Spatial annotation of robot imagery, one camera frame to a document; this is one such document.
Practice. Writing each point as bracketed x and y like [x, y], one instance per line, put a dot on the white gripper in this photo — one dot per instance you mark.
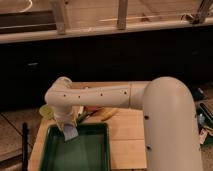
[64, 116]

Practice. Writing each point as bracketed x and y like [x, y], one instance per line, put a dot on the light blue sponge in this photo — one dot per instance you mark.
[70, 132]

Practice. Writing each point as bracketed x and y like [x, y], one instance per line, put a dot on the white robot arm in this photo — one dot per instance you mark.
[169, 116]

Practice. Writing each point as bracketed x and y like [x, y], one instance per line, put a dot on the green plastic tray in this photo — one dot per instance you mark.
[89, 151]

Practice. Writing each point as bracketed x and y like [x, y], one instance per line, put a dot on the light green round object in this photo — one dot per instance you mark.
[46, 112]

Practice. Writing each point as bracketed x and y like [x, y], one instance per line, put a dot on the yellow banana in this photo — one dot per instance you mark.
[107, 115]

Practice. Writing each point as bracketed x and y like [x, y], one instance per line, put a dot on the cluttered items at right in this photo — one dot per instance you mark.
[205, 118]

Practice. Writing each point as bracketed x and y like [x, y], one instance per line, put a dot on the black vertical post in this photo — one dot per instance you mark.
[25, 147]

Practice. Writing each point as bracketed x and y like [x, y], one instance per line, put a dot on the wooden shelf frame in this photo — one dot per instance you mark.
[31, 20]

